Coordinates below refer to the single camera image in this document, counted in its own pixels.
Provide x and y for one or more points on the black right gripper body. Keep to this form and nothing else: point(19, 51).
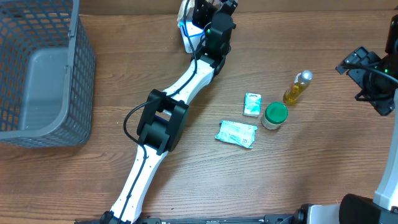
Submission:
point(356, 62)

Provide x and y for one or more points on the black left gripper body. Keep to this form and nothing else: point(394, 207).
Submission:
point(206, 17)

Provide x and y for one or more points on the yellow liquid bottle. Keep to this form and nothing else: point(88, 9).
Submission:
point(300, 84)

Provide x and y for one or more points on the teal Kleenex tissue pack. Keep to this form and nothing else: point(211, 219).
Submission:
point(252, 104)

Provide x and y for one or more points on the green lidded jar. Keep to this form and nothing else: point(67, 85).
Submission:
point(274, 115)

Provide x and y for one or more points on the teal snack bar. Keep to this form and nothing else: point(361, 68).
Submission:
point(237, 133)

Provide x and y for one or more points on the brown snack packet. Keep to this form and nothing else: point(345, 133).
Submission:
point(187, 7)

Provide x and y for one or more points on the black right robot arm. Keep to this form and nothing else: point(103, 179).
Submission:
point(381, 206)

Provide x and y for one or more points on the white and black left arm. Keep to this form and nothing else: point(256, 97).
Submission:
point(165, 112)

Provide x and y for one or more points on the white barcode scanner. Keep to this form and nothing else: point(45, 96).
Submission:
point(190, 31)

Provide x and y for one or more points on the dark grey mesh basket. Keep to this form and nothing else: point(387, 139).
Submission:
point(47, 74)

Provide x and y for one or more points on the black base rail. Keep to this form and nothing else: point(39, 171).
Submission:
point(308, 213)

